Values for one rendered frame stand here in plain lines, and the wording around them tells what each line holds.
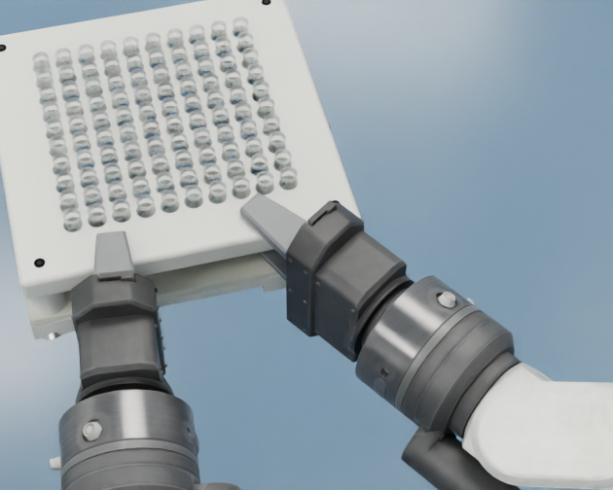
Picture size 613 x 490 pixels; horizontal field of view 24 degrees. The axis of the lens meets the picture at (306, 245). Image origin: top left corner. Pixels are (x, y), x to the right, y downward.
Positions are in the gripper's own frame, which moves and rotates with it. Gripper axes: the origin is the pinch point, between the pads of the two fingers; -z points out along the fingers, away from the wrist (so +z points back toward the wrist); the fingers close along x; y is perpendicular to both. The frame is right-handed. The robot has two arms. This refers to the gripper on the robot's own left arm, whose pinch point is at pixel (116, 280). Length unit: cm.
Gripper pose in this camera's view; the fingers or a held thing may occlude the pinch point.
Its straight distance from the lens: 100.0
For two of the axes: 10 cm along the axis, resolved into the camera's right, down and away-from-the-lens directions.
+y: 9.9, -1.1, 0.9
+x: -0.1, 5.5, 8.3
